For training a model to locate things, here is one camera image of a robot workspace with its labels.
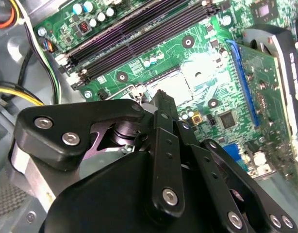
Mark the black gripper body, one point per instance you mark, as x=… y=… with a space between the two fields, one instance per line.
x=103 y=199

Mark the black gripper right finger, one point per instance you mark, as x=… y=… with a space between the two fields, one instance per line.
x=212 y=174

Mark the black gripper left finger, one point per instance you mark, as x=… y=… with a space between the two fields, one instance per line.
x=66 y=114

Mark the CPU with silver top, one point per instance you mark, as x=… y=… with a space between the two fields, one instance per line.
x=175 y=85

